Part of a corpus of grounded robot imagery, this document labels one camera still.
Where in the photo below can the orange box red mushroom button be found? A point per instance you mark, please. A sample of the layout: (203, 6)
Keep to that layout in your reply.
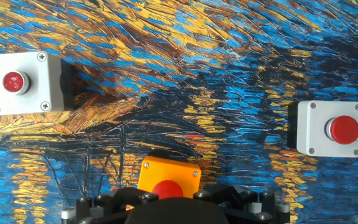
(166, 171)

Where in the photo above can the starry night print cloth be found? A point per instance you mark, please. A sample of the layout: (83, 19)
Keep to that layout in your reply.
(179, 77)

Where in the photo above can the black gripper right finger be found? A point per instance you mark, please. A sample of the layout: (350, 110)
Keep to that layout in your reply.
(253, 208)

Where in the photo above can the grey box red mushroom button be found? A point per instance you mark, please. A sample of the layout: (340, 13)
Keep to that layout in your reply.
(312, 130)

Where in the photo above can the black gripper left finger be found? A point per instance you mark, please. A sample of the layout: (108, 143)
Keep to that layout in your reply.
(104, 208)

